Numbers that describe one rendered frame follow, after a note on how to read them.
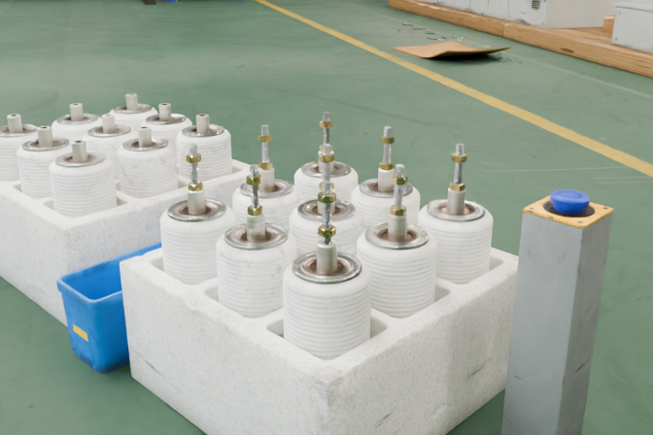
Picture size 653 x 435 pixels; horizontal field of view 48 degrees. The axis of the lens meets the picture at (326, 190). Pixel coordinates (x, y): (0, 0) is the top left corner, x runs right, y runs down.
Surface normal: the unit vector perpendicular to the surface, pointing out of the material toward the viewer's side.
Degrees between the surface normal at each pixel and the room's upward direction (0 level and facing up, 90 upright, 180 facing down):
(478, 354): 90
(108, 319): 92
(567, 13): 90
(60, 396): 0
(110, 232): 90
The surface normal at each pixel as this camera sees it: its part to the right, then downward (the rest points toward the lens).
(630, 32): -0.95, 0.11
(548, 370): -0.71, 0.24
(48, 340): 0.00, -0.94
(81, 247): 0.71, 0.24
